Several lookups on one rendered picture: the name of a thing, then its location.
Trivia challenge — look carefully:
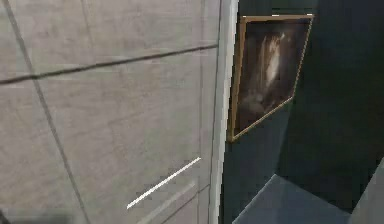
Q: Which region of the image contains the grey room door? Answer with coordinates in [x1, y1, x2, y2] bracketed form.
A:
[0, 0, 240, 224]

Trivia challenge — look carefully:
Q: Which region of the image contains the white bar door handle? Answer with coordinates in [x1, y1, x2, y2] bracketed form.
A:
[126, 156, 202, 210]

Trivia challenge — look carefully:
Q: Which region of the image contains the gold framed dark painting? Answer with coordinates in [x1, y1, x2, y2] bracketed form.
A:
[226, 13, 315, 143]

